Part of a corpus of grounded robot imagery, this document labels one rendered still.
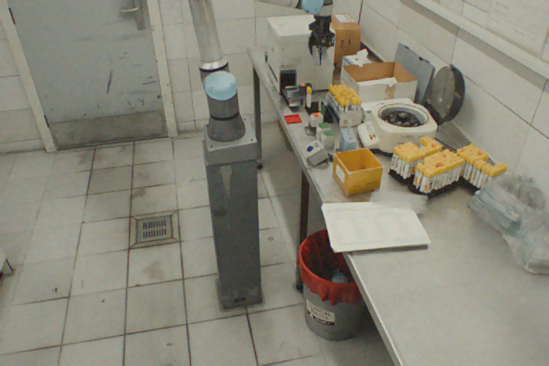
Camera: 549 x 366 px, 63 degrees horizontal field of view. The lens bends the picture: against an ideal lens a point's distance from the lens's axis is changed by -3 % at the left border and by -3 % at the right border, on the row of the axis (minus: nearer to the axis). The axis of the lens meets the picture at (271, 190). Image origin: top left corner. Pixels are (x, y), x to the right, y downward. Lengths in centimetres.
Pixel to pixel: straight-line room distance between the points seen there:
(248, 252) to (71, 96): 206
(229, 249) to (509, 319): 121
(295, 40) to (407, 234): 112
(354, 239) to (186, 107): 252
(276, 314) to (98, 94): 214
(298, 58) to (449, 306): 138
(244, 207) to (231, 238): 18
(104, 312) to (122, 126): 169
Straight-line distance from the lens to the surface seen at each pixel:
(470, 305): 136
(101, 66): 355
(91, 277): 271
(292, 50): 223
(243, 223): 200
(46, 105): 374
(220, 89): 169
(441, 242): 152
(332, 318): 211
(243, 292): 231
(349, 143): 174
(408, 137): 184
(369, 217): 153
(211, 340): 229
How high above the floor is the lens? 186
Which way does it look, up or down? 37 degrees down
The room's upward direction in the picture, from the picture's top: 1 degrees counter-clockwise
